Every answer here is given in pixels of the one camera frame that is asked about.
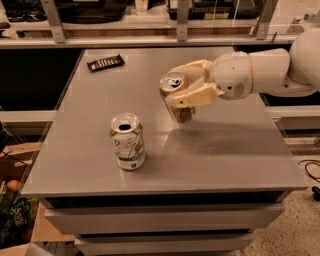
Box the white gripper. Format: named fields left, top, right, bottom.
left=166, top=51, right=253, bottom=108

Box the orange soda can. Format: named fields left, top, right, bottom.
left=159, top=71, right=196, bottom=123

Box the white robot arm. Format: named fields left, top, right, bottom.
left=160, top=28, right=320, bottom=108

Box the green and white soda can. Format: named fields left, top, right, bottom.
left=110, top=113, right=145, bottom=170

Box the black snack bar wrapper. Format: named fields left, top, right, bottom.
left=87, top=54, right=125, bottom=72

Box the grey drawer cabinet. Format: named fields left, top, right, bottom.
left=23, top=48, right=307, bottom=255

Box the black case on shelf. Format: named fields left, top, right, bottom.
left=54, top=0, right=129, bottom=24

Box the cardboard box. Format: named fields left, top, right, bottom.
left=0, top=142, right=78, bottom=256

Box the green printed bag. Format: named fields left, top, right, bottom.
left=0, top=180, right=38, bottom=249

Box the metal shelf rail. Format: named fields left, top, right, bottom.
left=0, top=0, right=311, bottom=49

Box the black cable on floor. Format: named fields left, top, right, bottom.
left=297, top=159, right=320, bottom=202

